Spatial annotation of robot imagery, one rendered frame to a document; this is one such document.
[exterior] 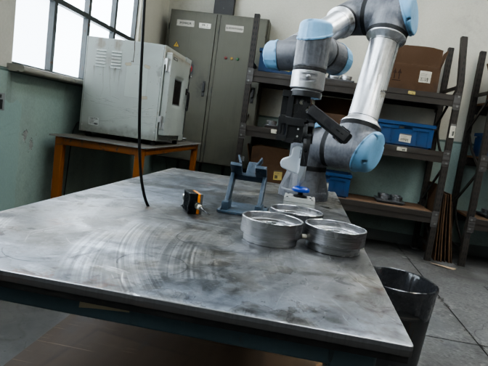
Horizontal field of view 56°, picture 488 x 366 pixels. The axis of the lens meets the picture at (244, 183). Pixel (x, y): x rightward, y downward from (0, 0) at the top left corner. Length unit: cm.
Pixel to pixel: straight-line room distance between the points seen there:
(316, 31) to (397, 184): 400
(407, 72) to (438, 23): 84
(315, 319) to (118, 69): 278
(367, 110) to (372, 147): 11
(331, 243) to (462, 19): 455
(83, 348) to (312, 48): 75
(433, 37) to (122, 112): 322
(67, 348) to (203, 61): 406
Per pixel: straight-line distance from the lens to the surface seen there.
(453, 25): 516
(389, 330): 52
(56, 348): 94
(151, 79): 307
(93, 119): 321
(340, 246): 76
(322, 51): 103
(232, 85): 468
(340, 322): 51
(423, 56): 447
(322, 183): 136
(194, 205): 90
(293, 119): 101
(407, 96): 435
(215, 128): 468
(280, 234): 74
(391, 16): 143
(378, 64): 138
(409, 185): 497
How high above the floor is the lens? 99
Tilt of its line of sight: 7 degrees down
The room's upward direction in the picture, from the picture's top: 8 degrees clockwise
